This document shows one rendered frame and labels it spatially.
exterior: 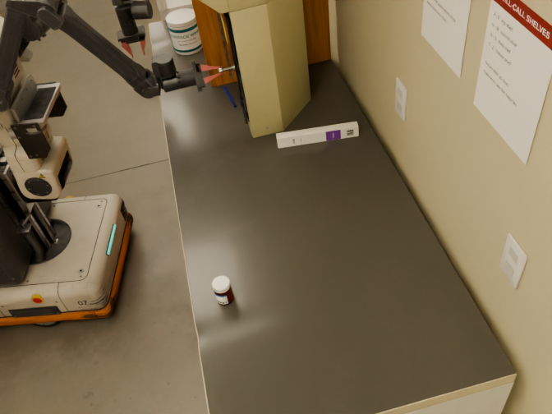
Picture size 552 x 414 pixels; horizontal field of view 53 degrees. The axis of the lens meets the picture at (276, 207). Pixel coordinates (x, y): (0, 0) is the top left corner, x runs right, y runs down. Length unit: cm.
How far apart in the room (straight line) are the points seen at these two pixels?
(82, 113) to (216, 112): 210
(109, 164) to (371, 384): 256
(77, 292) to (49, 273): 18
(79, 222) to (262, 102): 132
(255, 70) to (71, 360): 159
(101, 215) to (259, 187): 124
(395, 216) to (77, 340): 169
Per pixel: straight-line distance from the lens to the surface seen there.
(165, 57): 184
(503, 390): 147
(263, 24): 174
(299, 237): 161
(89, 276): 261
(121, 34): 222
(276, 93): 187
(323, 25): 223
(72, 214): 292
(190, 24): 243
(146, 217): 315
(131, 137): 372
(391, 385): 136
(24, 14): 178
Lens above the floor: 217
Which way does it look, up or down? 46 degrees down
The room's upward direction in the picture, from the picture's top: 10 degrees counter-clockwise
